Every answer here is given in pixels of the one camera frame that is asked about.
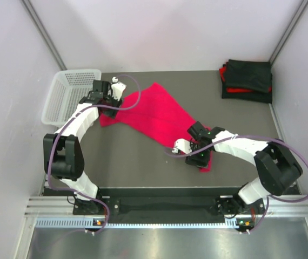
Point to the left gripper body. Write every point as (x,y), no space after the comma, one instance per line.
(111,101)

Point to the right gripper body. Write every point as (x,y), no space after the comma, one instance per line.
(201,159)

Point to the pink t shirt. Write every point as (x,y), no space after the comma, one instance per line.
(157,115)

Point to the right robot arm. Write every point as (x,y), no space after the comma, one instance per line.
(276,166)

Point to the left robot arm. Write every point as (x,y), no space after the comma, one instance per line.
(63,156)

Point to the white plastic basket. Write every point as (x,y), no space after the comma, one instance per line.
(68,87)

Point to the black folded t shirt top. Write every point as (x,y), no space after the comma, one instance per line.
(248,75)

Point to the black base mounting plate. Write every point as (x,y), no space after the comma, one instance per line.
(174,209)

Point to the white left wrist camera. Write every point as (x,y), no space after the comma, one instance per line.
(118,88)

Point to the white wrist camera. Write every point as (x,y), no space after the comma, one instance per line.
(118,88)
(181,146)

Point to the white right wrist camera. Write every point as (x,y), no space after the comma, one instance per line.
(181,146)

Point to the aluminium corner post left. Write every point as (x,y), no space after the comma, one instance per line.
(30,9)

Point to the aluminium corner post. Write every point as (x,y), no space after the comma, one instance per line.
(30,9)
(289,29)

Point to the aluminium frame rail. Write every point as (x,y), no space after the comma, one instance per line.
(51,206)

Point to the slotted grey cable duct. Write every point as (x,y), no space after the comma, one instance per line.
(90,223)

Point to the aluminium corner post right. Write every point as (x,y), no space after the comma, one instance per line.
(289,29)

